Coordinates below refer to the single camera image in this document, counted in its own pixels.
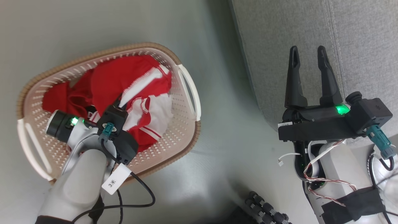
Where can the white perforated laundry basket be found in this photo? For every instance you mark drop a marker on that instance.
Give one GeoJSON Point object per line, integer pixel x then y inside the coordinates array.
{"type": "Point", "coordinates": [183, 124]}

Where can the grey fabric sofa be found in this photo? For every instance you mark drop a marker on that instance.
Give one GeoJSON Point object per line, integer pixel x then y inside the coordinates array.
{"type": "Point", "coordinates": [279, 37]}

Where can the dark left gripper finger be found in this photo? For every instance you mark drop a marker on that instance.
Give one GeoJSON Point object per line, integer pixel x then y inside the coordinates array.
{"type": "Point", "coordinates": [119, 103]}

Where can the red and white clothing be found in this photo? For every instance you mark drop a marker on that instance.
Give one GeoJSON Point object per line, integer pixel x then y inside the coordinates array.
{"type": "Point", "coordinates": [108, 77]}

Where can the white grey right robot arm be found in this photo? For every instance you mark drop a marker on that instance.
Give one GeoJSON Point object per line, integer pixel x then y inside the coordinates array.
{"type": "Point", "coordinates": [339, 174]}

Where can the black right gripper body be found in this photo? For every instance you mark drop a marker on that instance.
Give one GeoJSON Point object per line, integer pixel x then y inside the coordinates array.
{"type": "Point", "coordinates": [314, 126]}

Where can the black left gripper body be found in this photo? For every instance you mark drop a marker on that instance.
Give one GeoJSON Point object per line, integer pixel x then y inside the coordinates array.
{"type": "Point", "coordinates": [127, 147]}

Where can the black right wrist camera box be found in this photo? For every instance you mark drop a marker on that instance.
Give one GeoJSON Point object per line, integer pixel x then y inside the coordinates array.
{"type": "Point", "coordinates": [371, 113]}

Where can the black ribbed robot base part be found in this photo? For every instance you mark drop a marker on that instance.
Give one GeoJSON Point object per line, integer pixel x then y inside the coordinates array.
{"type": "Point", "coordinates": [264, 210]}

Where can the teal camera connector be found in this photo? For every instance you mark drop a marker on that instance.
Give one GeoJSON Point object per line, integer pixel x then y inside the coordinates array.
{"type": "Point", "coordinates": [108, 129]}
{"type": "Point", "coordinates": [381, 140]}

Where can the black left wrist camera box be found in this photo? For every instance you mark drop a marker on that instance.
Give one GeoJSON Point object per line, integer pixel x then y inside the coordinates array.
{"type": "Point", "coordinates": [113, 115]}

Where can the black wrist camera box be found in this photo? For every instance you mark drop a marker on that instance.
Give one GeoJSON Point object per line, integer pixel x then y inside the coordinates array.
{"type": "Point", "coordinates": [113, 115]}
{"type": "Point", "coordinates": [371, 113]}

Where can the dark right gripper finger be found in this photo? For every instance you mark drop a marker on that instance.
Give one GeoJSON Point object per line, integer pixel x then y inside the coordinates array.
{"type": "Point", "coordinates": [293, 90]}
{"type": "Point", "coordinates": [330, 88]}

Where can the teal left camera connector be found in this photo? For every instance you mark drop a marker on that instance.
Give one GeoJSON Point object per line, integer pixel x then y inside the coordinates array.
{"type": "Point", "coordinates": [108, 129]}

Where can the teal right camera connector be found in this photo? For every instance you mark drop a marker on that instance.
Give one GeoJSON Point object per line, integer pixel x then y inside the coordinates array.
{"type": "Point", "coordinates": [381, 140]}

